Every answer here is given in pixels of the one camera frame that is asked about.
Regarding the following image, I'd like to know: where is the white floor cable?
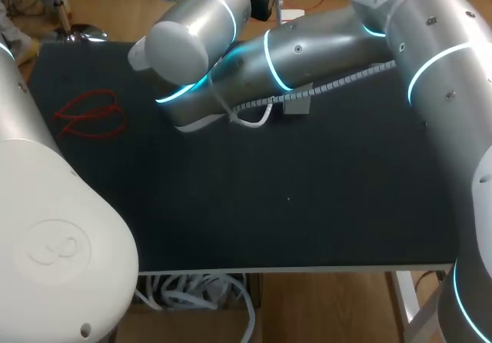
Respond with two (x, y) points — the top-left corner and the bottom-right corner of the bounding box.
(137, 273), (258, 343)

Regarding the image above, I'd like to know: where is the white block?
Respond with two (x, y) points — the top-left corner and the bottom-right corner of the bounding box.
(281, 8), (308, 24)

